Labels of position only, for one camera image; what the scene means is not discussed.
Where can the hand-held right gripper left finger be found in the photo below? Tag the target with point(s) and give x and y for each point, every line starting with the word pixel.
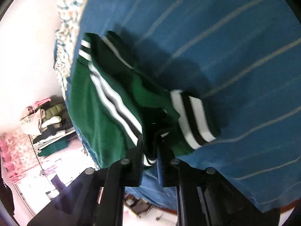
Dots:
pixel 134 169

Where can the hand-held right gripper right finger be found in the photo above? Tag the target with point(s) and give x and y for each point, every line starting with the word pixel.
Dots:
pixel 160 171

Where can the green and cream varsity jacket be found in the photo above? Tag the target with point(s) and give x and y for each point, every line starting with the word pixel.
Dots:
pixel 105 113

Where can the pile of hanging clothes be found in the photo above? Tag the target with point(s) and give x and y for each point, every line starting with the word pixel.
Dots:
pixel 49 115

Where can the pink floral curtain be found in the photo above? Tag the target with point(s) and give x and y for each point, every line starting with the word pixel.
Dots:
pixel 16 150

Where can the blue striped bed sheet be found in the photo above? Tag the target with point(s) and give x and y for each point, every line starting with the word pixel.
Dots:
pixel 211 40

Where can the plaid quilt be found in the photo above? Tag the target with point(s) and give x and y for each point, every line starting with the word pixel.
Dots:
pixel 68 16

